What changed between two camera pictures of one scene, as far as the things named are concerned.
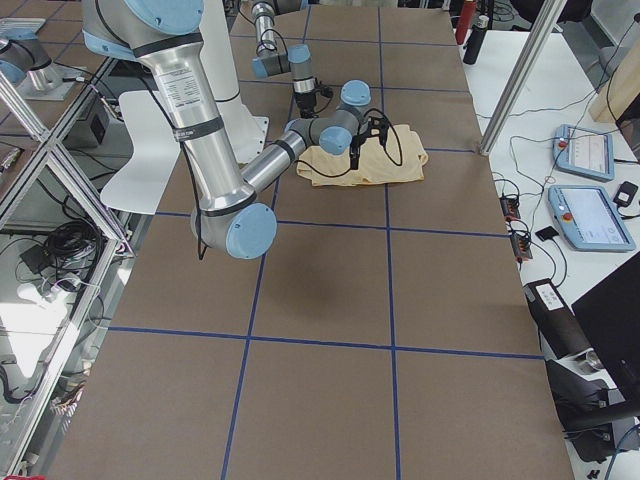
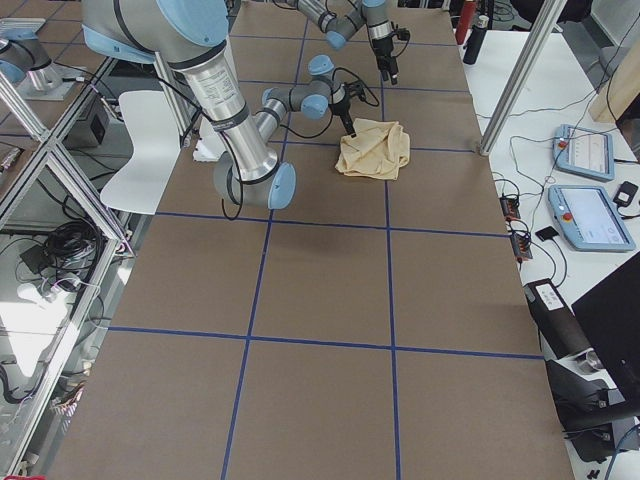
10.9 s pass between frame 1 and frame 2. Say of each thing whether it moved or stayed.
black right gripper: moved
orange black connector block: stayed
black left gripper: moved
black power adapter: stayed
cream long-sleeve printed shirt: moved
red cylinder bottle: stayed
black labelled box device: stayed
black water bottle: stayed
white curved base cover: stayed
